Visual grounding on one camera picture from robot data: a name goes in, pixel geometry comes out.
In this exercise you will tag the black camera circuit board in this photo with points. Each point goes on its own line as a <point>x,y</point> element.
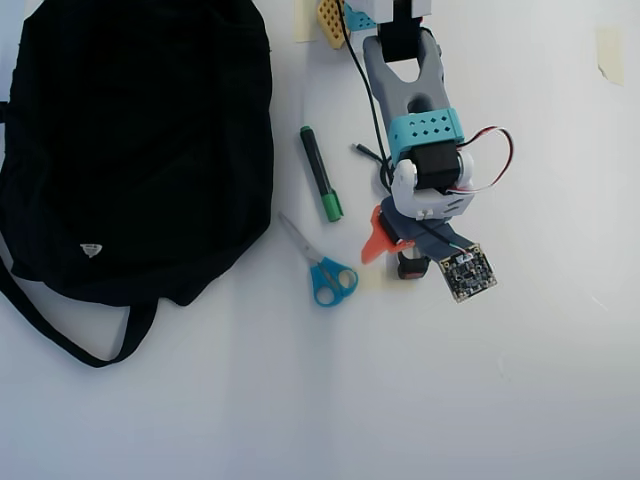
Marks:
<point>468,274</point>

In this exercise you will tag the grey white teal robot arm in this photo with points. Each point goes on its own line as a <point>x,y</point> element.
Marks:
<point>400,85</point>

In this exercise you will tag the torn beige tape piece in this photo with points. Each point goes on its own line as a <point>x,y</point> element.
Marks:
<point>610,55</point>

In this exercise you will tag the short beige tape strip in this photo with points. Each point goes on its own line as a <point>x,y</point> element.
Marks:
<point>380,278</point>

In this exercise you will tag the black marker with green cap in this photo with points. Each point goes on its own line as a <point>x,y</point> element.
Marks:
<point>317,165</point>

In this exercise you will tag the black fabric bag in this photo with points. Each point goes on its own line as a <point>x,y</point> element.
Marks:
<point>125,150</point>

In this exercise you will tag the long beige tape strip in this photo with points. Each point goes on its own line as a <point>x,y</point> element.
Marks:
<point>306,20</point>

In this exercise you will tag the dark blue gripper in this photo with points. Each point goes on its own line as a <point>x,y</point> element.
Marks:
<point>376,239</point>

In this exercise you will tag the small black red clip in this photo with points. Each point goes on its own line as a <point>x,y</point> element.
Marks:
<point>412,270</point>

